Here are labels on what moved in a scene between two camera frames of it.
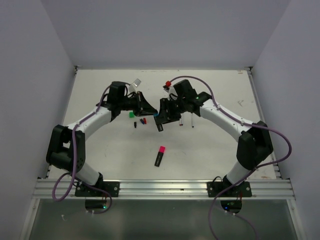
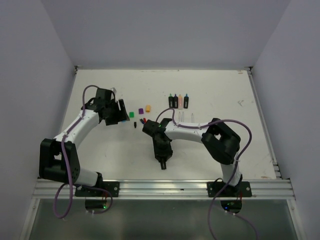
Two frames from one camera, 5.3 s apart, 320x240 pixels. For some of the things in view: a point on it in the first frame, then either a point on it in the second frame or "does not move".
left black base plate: (101, 188) does not move
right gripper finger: (172, 116) to (164, 163)
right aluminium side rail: (277, 169) does not move
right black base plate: (243, 189) does not move
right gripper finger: (164, 111) to (163, 164)
